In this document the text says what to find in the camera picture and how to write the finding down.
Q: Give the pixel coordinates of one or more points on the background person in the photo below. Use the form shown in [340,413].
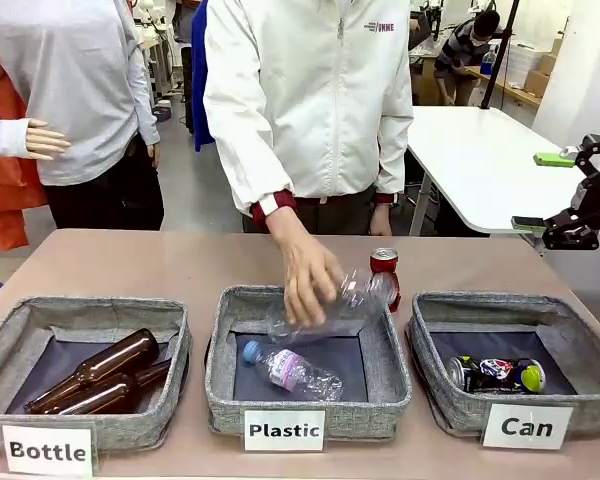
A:
[462,50]

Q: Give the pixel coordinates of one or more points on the grey basket labelled Plastic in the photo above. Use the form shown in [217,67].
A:
[305,415]

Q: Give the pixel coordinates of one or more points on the black tripod pole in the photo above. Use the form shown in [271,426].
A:
[497,55]

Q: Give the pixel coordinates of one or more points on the person in white jacket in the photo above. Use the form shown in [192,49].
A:
[310,100]

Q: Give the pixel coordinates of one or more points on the orange garment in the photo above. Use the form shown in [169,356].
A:
[5,200]

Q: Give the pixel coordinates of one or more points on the mannequin hand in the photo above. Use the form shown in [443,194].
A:
[47,140]

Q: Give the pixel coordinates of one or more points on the white Can label card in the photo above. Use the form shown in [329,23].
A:
[527,426]

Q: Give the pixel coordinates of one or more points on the person's right forearm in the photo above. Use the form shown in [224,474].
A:
[255,170]

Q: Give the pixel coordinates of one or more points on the red soda can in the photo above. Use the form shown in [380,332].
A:
[386,262]

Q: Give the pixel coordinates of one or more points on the person's dark trousers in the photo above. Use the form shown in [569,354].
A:
[335,215]

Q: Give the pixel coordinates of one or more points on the crushed can yellow-green end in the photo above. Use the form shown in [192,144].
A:
[530,376]

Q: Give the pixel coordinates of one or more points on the clear unlabelled plastic bottle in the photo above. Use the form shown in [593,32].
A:
[355,305]

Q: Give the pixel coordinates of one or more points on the mannequin black trousers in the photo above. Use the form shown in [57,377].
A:
[110,200]

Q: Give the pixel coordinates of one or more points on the cardboard boxes stack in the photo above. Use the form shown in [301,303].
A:
[542,75]

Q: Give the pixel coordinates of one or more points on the white background table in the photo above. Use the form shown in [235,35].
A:
[470,160]

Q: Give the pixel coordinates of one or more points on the pink-label plastic bottle blue cap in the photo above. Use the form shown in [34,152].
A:
[295,372]

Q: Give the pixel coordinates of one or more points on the blue background bottle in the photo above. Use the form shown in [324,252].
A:
[488,60]

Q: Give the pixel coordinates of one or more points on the crushed black soda can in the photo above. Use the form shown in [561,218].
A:
[480,375]

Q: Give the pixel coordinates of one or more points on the white Plastic label card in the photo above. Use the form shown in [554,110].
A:
[284,430]

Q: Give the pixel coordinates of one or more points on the brown glass bottle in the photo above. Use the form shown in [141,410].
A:
[100,365]
[115,395]

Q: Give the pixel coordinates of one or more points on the person's right hand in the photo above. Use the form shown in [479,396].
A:
[310,275]

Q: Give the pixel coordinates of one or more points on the white Bottle label card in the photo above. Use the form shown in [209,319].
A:
[47,451]

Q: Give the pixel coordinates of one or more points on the grey basket labelled Bottle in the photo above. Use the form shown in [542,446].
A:
[170,320]

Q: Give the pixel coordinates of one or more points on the person's left hand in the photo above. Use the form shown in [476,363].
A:
[381,220]

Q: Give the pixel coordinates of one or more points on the person's left forearm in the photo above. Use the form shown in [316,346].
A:
[392,150]

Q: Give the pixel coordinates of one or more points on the grey basket labelled Can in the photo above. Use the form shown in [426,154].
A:
[590,350]

